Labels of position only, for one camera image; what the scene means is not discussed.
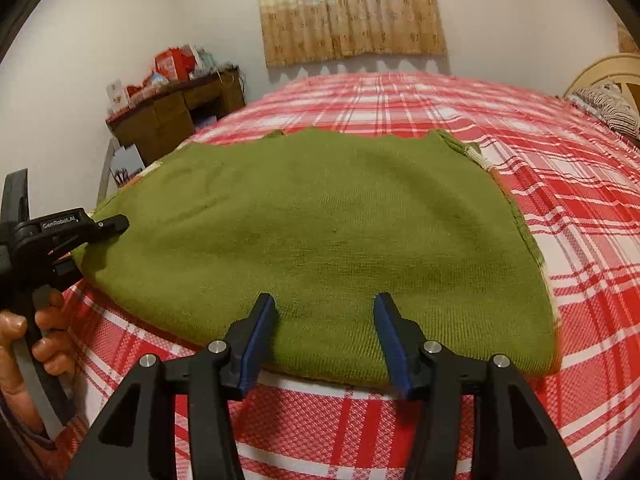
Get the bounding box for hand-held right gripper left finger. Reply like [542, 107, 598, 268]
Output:
[65, 292, 278, 480]

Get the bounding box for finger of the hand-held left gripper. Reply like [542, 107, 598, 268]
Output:
[70, 213, 130, 255]

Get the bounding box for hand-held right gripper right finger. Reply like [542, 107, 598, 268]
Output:
[372, 292, 583, 480]

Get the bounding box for green orange striped knit sweater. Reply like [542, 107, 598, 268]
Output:
[70, 127, 561, 389]

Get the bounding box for person's left forearm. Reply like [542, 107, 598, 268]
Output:
[0, 400, 63, 463]

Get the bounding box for person's left hand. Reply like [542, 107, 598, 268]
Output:
[0, 290, 77, 433]

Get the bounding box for grey metal bar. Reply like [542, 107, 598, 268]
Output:
[96, 139, 119, 207]

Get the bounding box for white paper bag dark print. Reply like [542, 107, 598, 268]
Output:
[108, 143, 147, 189]

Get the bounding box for brown wooden desk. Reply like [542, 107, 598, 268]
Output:
[104, 67, 247, 162]

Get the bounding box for white card box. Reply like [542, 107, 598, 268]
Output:
[105, 81, 126, 114]

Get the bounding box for red and white gift boxes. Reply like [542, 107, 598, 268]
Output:
[125, 74, 169, 107]

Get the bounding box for red boxes clutter on desk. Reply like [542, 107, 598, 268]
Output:
[153, 47, 194, 84]

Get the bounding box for pale blue bag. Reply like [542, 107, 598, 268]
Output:
[192, 46, 221, 80]

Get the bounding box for bed with red plaid sheet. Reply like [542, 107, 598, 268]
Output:
[47, 71, 640, 480]

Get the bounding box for wide beige patterned curtain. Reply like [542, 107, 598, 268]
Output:
[252, 0, 448, 69]

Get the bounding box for grey patterned pillow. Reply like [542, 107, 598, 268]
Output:
[569, 81, 640, 139]

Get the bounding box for cream wooden headboard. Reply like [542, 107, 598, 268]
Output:
[563, 52, 640, 102]

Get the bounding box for narrow beige patterned curtain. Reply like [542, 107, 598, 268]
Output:
[616, 21, 640, 55]

